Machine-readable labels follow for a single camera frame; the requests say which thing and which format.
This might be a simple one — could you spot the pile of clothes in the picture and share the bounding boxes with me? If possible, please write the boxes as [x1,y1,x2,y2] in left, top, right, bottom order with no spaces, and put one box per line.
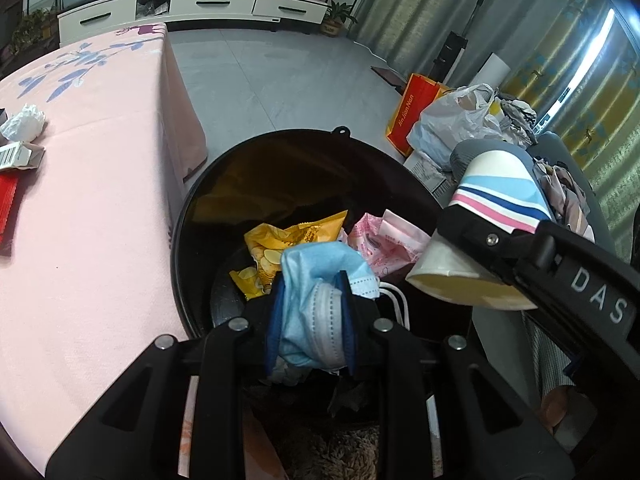
[494,95,597,242]

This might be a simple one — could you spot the long white carton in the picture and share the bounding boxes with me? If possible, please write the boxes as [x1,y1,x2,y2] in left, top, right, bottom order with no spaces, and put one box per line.
[0,141,46,172]

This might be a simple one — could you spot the black upright vacuum cleaner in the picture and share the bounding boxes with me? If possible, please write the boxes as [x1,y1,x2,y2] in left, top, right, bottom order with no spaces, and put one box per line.
[432,0,491,87]

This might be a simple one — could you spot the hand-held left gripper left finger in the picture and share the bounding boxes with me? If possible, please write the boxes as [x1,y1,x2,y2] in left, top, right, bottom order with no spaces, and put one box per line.
[45,280,287,480]

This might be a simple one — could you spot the white crumpled tissue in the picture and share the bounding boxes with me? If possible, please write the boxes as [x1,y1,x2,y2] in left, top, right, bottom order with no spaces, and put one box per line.
[0,103,47,142]

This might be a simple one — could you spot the person's striped grey clothing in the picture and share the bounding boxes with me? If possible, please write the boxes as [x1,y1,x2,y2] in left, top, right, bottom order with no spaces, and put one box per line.
[521,309,592,438]

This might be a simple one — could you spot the brown fluffy cloth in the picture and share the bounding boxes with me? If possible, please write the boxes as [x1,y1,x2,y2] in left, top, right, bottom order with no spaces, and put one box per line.
[269,422,382,480]

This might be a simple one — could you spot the yellow chip bag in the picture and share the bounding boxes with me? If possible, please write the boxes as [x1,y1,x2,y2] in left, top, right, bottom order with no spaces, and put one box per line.
[229,210,349,302]

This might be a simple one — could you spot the bushy potted plants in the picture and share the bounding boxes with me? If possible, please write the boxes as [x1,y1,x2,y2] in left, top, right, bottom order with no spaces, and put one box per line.
[7,7,59,57]

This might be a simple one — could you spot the dark floor mat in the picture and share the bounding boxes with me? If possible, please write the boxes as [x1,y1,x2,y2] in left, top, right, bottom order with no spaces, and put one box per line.
[370,64,409,96]

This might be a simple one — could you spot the pink floral tablecloth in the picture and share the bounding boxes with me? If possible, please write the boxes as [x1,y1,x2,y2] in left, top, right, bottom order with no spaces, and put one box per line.
[0,22,209,467]

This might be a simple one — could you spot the orange shopping bag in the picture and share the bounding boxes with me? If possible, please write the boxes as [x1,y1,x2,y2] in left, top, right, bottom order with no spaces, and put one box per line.
[385,73,452,157]

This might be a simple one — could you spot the white paper roll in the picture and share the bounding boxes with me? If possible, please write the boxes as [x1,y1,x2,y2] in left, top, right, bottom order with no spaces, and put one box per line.
[477,52,511,92]

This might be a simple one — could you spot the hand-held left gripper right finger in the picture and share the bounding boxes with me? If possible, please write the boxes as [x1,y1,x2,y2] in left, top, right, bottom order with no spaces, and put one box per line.
[340,270,577,480]

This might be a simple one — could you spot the white printed carton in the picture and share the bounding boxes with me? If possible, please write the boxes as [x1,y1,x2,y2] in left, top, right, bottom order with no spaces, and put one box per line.
[404,152,457,207]

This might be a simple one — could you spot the grey curtain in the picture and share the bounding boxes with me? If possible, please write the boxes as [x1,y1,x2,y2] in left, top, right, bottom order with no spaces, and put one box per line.
[349,0,576,92]

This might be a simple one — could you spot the white plastic bag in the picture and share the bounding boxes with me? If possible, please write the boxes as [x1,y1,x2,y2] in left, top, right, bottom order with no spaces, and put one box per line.
[407,83,504,172]

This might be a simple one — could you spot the white tv cabinet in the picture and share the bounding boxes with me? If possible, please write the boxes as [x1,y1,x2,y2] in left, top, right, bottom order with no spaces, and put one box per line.
[57,0,329,47]

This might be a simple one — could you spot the striped paper cup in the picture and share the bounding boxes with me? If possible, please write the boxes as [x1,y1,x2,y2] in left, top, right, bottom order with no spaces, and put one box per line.
[405,152,557,311]

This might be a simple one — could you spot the blue face mask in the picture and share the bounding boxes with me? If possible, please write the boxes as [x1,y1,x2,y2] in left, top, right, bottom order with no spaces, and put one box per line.
[272,241,412,377]

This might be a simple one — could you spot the red packet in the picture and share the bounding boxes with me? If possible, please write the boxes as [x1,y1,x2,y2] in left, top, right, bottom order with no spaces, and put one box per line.
[0,172,20,257]

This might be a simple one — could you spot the pink plastic packet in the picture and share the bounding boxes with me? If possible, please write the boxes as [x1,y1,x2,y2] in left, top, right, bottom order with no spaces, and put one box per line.
[347,211,434,279]

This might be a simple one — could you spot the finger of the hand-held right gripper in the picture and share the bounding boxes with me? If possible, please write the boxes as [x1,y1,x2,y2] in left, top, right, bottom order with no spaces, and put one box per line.
[434,203,540,307]

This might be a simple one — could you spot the small potted floor plant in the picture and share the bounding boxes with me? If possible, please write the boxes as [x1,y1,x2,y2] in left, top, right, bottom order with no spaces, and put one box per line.
[319,0,359,38]

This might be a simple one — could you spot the yellow patterned curtain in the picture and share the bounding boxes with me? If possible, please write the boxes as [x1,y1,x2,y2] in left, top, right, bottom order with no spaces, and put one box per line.
[500,0,640,263]

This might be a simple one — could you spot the black trash bin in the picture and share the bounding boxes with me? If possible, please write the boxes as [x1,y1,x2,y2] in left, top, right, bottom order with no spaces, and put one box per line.
[169,125,482,361]

